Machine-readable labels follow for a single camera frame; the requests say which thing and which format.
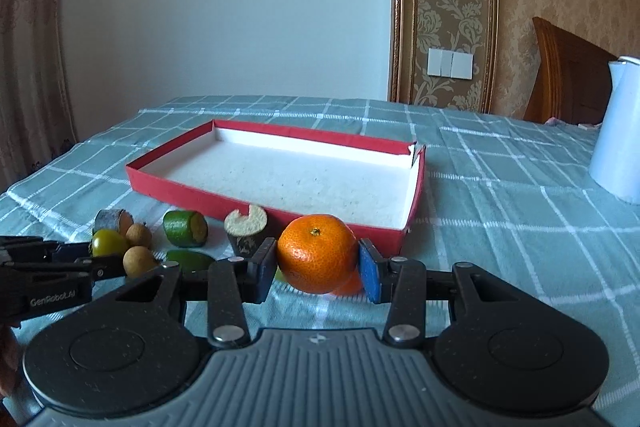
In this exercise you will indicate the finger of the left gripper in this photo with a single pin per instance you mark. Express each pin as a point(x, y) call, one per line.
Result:
point(102, 268)
point(35, 249)

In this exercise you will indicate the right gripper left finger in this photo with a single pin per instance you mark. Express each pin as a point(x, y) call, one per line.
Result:
point(231, 283)

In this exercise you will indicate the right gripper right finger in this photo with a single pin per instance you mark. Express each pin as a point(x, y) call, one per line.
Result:
point(401, 282)

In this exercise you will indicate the green tomato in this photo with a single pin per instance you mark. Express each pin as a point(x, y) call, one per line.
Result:
point(106, 242)

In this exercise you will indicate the dark sugarcane piece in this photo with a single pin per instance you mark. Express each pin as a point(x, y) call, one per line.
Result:
point(118, 220)

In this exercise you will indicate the dark sugarcane piece notched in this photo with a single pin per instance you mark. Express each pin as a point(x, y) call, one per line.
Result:
point(246, 232)

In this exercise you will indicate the orange mandarin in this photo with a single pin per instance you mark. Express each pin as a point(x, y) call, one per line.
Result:
point(317, 254)

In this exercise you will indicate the person hand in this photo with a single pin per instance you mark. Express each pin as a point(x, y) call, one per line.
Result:
point(9, 360)

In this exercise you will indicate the green lime half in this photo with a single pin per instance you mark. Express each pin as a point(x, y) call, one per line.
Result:
point(185, 228)

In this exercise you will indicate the red cardboard tray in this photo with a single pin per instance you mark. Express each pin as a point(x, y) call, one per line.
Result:
point(373, 185)

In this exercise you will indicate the patterned curtain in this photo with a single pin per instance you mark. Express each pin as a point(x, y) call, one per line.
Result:
point(36, 119)

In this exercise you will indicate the green checked bed sheet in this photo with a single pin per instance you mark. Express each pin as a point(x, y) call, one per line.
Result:
point(513, 197)

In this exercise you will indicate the white kettle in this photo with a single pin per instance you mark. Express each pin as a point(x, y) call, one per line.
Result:
point(615, 163)

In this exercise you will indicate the white wall switch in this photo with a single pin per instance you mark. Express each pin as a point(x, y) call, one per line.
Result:
point(449, 64)

